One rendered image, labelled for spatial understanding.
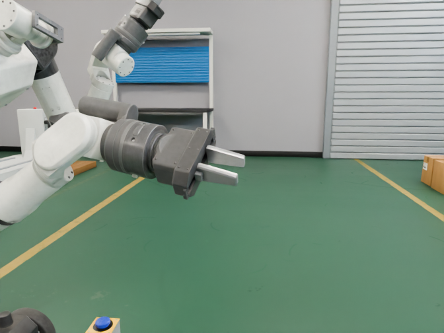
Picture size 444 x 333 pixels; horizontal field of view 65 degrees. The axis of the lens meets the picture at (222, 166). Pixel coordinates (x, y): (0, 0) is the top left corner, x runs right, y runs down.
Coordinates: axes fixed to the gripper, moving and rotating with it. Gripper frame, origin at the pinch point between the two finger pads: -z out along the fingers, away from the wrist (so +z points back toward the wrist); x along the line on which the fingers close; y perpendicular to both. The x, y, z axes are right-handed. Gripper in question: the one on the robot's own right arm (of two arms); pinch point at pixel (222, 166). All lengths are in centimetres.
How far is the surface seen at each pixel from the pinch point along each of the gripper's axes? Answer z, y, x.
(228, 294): 15, 129, 24
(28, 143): 291, 219, 145
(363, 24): -33, 218, 474
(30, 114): 295, 197, 168
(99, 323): 34, 58, -17
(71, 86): 394, 291, 324
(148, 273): 61, 138, 25
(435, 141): -168, 347, 403
